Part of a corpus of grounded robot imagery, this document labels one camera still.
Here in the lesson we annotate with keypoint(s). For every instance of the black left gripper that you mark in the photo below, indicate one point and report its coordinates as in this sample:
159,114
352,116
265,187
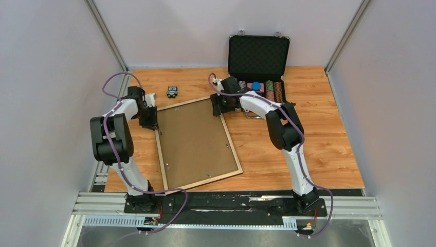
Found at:
153,122

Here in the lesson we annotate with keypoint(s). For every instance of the orange brown chip column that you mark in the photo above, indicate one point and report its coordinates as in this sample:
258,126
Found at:
278,92

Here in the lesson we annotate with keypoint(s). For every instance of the grey purple chip column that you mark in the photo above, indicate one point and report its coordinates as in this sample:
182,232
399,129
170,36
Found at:
242,84

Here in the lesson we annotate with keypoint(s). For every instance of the green poker chip column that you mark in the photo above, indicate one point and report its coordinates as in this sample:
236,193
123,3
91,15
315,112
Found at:
269,90

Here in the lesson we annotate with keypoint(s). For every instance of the small blue owl toy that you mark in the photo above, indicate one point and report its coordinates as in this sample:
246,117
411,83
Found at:
172,91

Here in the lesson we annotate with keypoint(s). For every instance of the red playing card deck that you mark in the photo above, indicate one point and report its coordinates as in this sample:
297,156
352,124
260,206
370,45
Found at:
262,90

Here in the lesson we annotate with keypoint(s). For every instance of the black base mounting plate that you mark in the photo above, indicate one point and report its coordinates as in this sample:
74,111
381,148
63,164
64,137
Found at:
258,208

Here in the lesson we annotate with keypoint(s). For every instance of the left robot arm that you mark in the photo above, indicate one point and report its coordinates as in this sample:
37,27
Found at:
113,145

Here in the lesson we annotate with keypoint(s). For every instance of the blue poker chip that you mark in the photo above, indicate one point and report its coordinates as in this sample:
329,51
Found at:
256,86

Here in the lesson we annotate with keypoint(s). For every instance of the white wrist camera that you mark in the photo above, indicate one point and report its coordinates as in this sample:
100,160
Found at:
150,99
217,83

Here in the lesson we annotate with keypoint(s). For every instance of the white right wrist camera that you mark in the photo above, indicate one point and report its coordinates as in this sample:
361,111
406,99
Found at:
217,83

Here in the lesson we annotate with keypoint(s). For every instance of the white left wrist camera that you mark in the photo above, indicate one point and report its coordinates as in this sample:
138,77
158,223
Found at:
150,99

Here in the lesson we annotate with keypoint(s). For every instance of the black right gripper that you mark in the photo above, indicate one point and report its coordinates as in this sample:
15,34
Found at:
218,109

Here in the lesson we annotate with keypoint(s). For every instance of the light wooden picture frame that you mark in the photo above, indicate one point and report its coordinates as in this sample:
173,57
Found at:
235,160

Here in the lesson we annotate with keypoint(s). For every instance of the black frame stand piece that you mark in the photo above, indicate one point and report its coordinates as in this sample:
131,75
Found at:
289,103

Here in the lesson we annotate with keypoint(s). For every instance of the aluminium front rail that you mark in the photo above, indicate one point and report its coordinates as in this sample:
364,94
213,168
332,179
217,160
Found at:
106,209

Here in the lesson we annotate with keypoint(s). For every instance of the black poker chip case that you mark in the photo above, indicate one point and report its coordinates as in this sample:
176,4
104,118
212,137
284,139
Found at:
257,59

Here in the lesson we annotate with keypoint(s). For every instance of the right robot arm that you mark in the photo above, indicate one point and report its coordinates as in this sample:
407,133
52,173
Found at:
284,128

